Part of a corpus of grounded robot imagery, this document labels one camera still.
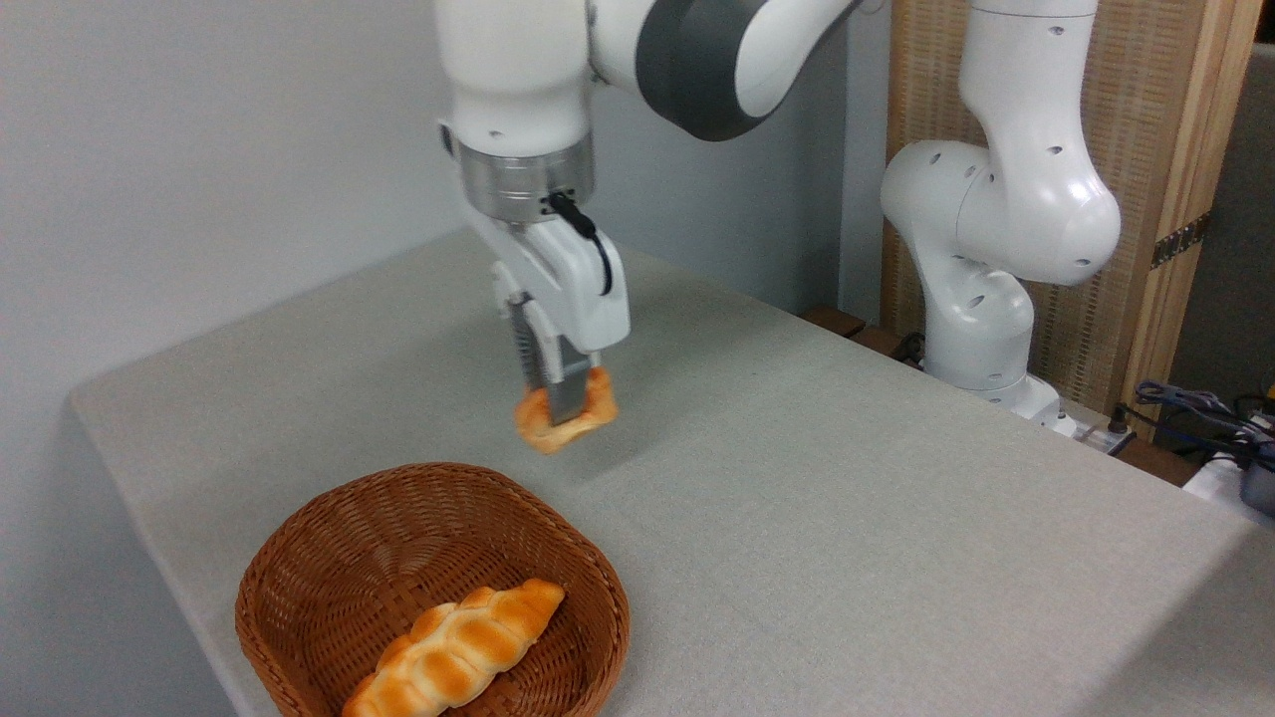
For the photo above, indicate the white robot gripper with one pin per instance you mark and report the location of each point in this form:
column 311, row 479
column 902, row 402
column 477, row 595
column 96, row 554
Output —
column 578, row 289

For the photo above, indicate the round knotted bread roll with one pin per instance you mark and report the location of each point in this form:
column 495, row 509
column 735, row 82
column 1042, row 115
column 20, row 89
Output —
column 536, row 418

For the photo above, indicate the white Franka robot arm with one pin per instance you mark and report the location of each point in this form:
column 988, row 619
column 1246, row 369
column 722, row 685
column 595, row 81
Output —
column 1006, row 199

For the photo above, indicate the long braided bread loaf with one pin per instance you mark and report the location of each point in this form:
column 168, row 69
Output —
column 458, row 647

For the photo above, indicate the light grey tablecloth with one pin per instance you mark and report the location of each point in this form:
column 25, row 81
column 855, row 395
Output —
column 797, row 498

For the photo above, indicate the brown wicker basket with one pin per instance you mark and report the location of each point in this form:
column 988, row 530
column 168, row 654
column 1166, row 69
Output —
column 329, row 568

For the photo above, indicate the metal screen hinge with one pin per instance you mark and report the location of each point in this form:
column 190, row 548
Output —
column 1180, row 241

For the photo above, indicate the white power strip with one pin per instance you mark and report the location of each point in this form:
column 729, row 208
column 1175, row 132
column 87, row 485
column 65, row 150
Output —
column 1220, row 483

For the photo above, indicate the grey electronic box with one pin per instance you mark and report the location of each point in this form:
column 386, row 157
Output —
column 1260, row 490

